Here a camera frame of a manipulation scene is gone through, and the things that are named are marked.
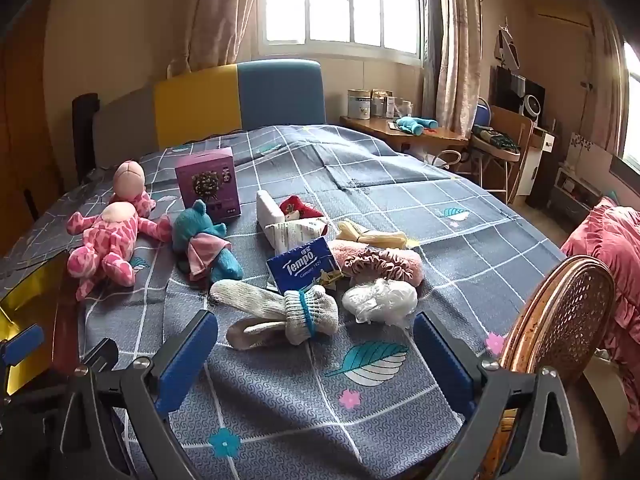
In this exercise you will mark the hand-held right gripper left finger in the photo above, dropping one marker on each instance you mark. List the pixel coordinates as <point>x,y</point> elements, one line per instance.
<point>185,360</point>

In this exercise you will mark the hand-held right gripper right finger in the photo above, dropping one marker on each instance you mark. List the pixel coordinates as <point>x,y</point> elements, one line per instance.
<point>445,365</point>

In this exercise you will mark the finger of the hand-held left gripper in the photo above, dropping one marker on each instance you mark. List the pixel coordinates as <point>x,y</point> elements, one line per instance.
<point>101,355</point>
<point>21,345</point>

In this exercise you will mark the gold tin box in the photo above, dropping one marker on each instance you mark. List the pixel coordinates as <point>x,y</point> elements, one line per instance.
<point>25,300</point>

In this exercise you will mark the white plastic bag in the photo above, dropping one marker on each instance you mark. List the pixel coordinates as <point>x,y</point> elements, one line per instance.
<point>380,302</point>

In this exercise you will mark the small pink plush toy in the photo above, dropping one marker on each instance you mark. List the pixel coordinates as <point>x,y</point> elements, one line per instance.
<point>416,260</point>

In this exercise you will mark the pink satin scrunchie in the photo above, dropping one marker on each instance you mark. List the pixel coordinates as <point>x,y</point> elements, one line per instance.
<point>380,262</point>

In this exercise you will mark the teal bear plush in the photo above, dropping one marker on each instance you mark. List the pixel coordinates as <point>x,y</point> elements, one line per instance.
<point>192,227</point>

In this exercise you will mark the grey white sock bundle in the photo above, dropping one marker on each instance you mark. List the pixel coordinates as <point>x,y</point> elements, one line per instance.
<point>310,310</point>

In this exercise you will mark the blue tissue pack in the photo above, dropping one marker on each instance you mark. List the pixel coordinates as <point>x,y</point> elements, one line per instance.
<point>300,265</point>

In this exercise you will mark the beige burlap cloth roll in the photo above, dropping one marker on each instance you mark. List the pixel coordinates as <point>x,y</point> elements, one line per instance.
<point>370,236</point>

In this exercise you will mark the white printed packet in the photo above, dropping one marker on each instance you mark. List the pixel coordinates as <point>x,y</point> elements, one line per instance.
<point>292,235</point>

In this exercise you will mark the red knitted reindeer sock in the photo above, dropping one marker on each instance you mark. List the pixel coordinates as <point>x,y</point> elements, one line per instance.
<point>295,207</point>

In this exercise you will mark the pink giraffe plush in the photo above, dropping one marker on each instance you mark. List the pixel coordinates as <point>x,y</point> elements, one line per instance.
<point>110,240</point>

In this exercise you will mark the wicker back chair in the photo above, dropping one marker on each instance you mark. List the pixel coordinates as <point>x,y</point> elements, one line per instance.
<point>565,310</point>

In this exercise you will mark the purple cardboard box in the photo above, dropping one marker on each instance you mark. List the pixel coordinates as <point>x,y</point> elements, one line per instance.
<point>207,185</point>

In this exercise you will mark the grey checked bedsheet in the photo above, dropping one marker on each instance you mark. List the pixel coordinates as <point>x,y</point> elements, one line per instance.
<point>380,200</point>

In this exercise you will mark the pink ruffled bedding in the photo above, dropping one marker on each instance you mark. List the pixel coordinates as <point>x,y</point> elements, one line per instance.
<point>610,260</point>

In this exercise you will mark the orange wooden wardrobe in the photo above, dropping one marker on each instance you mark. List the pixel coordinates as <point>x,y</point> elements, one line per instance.
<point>25,135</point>

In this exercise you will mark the wooden folding chair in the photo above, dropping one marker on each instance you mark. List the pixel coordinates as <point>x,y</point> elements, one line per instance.
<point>510,160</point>

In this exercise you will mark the white low shelf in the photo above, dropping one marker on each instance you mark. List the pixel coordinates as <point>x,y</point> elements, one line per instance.
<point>575,190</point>

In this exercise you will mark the white cabinet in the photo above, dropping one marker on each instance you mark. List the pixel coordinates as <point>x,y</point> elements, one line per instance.
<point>540,160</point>

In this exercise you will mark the teal plush toy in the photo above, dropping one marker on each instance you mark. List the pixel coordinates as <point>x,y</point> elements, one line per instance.
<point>412,125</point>

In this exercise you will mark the wooden nightstand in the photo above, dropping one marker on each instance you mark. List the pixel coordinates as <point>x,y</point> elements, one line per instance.
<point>375,127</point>

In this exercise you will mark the grey yellow blue headboard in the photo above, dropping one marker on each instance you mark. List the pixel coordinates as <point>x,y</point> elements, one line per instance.
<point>200,105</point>

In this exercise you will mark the gold lidded jars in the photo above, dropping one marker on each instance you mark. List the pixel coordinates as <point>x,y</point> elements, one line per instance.
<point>382,104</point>

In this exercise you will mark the white tin can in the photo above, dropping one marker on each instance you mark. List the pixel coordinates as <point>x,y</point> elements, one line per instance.
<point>360,105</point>

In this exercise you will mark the white round fan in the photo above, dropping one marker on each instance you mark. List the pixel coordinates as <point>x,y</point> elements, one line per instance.
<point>532,102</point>

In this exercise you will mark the black speaker box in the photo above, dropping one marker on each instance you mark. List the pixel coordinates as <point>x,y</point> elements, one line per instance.
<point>505,90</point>

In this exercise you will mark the small side window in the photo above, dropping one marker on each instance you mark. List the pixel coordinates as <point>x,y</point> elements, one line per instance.
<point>631,105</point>

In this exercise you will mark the beige patterned curtain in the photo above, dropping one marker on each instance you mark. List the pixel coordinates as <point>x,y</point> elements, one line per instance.
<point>215,15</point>
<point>452,45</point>

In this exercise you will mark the barred window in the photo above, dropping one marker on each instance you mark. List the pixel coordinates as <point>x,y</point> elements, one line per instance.
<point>340,5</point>

